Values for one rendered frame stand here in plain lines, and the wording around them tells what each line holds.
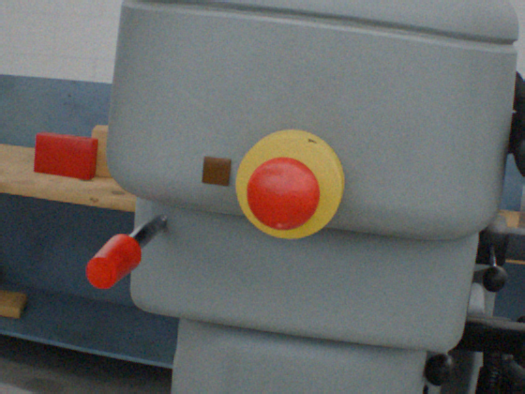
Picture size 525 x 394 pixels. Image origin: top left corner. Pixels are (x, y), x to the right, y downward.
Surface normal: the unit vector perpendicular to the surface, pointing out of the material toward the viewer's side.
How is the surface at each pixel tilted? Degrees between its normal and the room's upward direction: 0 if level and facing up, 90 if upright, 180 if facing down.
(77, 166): 90
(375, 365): 83
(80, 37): 90
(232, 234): 90
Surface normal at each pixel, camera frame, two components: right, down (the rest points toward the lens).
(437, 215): 0.11, 0.37
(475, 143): 0.50, 0.23
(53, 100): -0.16, 0.19
